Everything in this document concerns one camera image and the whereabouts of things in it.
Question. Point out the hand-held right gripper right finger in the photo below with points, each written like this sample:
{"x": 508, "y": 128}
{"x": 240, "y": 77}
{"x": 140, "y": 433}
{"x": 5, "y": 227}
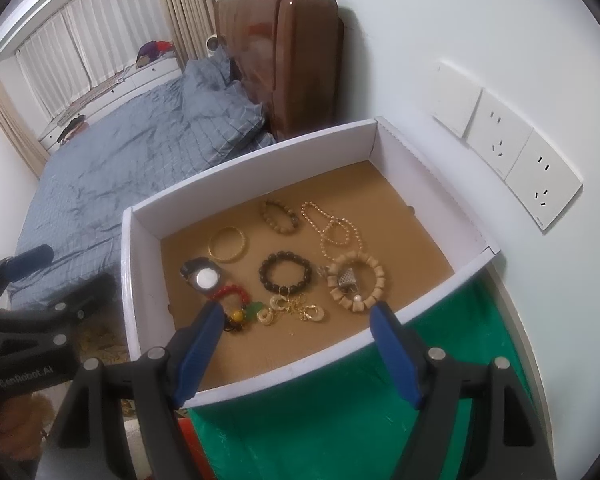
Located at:
{"x": 395, "y": 355}

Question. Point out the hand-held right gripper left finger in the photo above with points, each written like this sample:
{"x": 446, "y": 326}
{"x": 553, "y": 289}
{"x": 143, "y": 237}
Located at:
{"x": 200, "y": 355}

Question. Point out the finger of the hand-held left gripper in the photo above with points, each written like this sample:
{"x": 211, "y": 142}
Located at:
{"x": 30, "y": 260}
{"x": 85, "y": 297}

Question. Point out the black wrist watch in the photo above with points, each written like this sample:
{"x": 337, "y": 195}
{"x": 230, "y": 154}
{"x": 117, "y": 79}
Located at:
{"x": 206, "y": 278}

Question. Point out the gold dangle earring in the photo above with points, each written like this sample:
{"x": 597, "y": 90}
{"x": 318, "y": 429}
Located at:
{"x": 267, "y": 316}
{"x": 314, "y": 313}

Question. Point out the silver mesh brooch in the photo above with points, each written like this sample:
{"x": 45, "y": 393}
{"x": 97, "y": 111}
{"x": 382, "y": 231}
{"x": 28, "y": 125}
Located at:
{"x": 346, "y": 277}

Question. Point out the gold bangle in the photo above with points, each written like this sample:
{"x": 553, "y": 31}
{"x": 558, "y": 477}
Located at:
{"x": 220, "y": 257}

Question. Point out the small silver earring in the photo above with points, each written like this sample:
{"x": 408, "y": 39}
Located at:
{"x": 322, "y": 271}

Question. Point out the white cardboard box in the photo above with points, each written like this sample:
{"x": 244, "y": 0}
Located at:
{"x": 330, "y": 140}

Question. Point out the person's left hand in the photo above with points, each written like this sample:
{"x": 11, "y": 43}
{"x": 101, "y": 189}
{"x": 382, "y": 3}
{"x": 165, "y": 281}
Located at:
{"x": 5, "y": 435}

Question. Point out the tan floor rug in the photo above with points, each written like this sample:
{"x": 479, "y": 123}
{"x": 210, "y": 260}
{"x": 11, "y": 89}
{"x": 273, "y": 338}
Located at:
{"x": 105, "y": 347}

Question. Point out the red sheet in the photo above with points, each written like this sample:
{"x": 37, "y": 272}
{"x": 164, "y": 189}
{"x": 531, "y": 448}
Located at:
{"x": 187, "y": 440}

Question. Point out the green cloth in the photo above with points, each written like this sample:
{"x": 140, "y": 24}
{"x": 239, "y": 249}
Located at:
{"x": 330, "y": 425}

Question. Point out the beige curtain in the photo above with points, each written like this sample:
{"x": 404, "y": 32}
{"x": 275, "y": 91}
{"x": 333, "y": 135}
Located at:
{"x": 190, "y": 10}
{"x": 10, "y": 125}

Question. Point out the dark red bundle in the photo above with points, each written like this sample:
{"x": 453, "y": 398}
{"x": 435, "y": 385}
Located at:
{"x": 74, "y": 127}

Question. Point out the bed with grey bedding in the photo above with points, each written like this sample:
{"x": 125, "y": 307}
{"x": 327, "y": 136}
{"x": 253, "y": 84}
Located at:
{"x": 130, "y": 150}

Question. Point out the white window cabinet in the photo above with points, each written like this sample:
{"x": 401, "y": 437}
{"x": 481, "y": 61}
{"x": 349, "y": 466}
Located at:
{"x": 145, "y": 74}

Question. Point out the white sheer curtain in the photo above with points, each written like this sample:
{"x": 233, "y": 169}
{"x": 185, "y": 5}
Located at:
{"x": 80, "y": 35}

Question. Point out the purple and red bundle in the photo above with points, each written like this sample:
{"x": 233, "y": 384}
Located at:
{"x": 155, "y": 49}

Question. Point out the blue-grey pillow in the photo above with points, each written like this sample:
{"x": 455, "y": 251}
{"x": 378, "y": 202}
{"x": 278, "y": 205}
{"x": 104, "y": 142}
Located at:
{"x": 212, "y": 72}

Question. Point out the brown leather headboard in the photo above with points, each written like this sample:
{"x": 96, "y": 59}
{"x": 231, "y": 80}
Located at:
{"x": 300, "y": 60}

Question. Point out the white wall socket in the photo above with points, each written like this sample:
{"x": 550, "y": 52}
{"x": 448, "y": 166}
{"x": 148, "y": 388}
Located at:
{"x": 542, "y": 180}
{"x": 500, "y": 132}

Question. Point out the white wall switch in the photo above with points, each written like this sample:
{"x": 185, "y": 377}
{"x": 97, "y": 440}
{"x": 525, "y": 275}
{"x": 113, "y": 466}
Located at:
{"x": 455, "y": 97}

